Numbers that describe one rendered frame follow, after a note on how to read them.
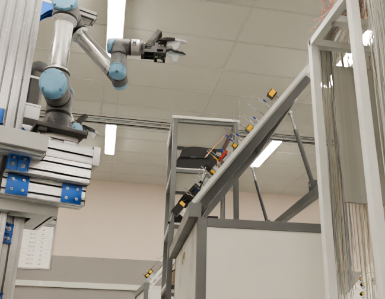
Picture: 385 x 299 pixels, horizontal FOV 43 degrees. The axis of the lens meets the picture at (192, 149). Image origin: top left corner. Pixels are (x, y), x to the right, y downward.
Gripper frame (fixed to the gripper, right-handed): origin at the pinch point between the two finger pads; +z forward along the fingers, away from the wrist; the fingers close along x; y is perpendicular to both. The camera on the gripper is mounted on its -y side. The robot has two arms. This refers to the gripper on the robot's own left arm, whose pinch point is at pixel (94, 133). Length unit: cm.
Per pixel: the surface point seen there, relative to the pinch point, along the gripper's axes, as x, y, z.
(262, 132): 130, 12, -8
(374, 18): 200, 2, -71
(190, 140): 10, -27, 93
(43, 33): -180, -149, 60
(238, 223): 134, 62, -28
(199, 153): 38, -6, 70
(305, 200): 146, 42, 13
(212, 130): 37, -30, 84
